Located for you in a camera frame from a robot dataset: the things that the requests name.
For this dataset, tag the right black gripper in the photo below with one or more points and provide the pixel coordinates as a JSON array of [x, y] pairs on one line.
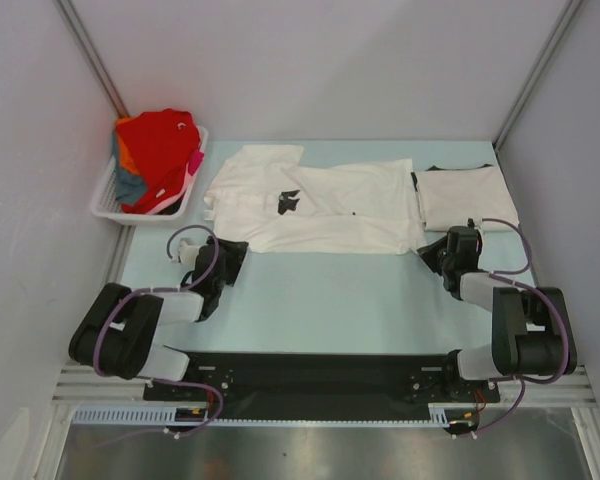
[[438, 258]]

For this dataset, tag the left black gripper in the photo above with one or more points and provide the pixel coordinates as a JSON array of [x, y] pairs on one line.
[[234, 254]]

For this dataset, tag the white printed t shirt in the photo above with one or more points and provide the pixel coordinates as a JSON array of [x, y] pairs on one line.
[[263, 196]]

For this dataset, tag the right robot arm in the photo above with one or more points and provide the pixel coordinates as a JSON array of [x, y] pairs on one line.
[[531, 335]]

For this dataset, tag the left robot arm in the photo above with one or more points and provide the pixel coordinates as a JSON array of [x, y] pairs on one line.
[[118, 335]]

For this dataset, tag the pink garment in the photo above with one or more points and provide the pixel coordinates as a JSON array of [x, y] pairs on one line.
[[174, 204]]

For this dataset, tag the grey blue garment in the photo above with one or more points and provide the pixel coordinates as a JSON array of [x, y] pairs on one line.
[[129, 189]]

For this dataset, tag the red t shirt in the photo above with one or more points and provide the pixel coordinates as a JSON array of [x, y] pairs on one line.
[[161, 143]]

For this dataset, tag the white plastic basket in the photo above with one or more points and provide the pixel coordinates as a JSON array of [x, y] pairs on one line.
[[104, 205]]

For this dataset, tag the orange garment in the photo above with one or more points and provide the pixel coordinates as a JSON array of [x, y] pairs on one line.
[[125, 159]]

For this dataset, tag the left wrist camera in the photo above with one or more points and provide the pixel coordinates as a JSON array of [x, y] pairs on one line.
[[187, 253]]

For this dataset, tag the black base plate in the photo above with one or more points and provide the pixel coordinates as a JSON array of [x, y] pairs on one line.
[[304, 406]]

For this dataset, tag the slotted cable duct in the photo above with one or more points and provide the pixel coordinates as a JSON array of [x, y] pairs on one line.
[[187, 417]]

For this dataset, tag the right corner aluminium post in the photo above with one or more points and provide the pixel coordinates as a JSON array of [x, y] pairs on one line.
[[550, 48]]

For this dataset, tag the corner aluminium post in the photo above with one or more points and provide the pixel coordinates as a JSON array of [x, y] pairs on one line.
[[91, 55], [550, 48]]

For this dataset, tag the left corner aluminium post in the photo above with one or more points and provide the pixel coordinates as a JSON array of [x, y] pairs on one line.
[[91, 55]]

